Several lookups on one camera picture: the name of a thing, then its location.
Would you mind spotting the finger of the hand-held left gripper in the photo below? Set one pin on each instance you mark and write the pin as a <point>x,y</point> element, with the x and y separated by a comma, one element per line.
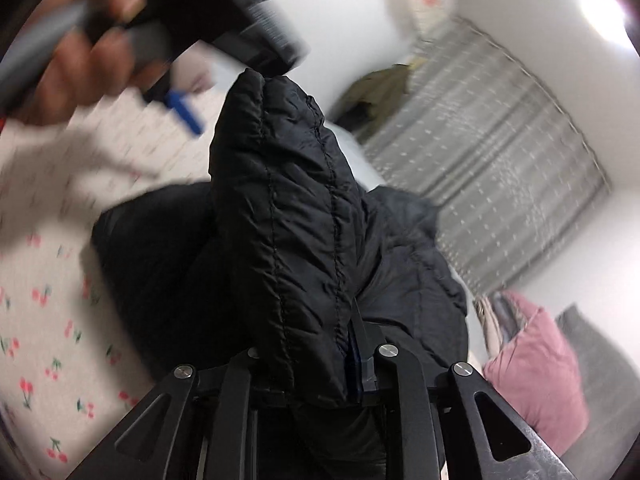
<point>185,112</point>

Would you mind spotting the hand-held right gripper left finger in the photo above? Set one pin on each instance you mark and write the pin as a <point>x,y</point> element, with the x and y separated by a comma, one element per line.
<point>235,385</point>

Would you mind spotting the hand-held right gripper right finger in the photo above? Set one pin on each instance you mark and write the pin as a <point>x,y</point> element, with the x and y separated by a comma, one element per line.
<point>367,360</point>

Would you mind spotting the black quilted puffer jacket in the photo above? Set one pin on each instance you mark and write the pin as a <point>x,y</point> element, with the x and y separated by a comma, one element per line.
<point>290,210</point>

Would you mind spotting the stack of folded clothes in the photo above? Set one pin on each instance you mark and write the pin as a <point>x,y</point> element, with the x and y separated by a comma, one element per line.
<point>492,325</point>

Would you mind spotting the person's left hand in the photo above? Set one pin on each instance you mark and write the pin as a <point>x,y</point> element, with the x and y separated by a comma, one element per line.
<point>65,67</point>

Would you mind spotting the olive hanging jacket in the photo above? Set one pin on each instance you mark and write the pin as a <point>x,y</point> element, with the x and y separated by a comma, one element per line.
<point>372,100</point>

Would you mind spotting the pink velvet pillow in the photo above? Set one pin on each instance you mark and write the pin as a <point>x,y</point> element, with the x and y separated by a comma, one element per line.
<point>535,375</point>

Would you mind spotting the cherry print bed sheet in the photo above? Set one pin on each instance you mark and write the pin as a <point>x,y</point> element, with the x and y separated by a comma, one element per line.
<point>60,260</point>

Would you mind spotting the grey quilted headboard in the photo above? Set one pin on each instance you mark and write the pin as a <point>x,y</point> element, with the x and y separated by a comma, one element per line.
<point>605,390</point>

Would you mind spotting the grey star-patterned curtain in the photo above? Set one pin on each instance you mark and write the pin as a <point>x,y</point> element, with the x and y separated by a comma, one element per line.
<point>490,150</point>

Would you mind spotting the ceiling light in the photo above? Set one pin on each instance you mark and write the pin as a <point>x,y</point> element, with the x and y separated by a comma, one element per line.
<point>607,10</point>

